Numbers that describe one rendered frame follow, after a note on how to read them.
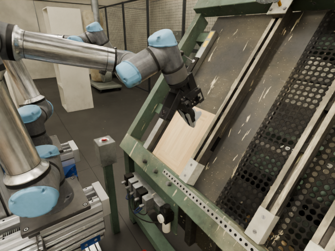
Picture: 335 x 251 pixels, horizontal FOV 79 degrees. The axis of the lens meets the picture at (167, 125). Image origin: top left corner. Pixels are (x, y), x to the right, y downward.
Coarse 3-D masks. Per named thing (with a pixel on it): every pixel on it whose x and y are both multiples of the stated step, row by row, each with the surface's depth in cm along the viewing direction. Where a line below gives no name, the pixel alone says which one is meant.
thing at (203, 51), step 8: (216, 32) 143; (208, 40) 143; (200, 48) 145; (208, 48) 143; (200, 56) 142; (200, 64) 144; (192, 72) 142; (160, 120) 144; (160, 128) 143; (152, 136) 143; (144, 144) 145; (152, 144) 143
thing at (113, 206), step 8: (104, 168) 154; (112, 168) 156; (104, 176) 160; (112, 176) 159; (112, 184) 161; (112, 192) 164; (112, 200) 167; (112, 208) 170; (112, 216) 173; (112, 224) 177
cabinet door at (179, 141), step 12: (180, 120) 134; (204, 120) 121; (168, 132) 137; (180, 132) 130; (192, 132) 124; (204, 132) 118; (168, 144) 133; (180, 144) 126; (192, 144) 120; (168, 156) 129; (180, 156) 123; (180, 168) 119
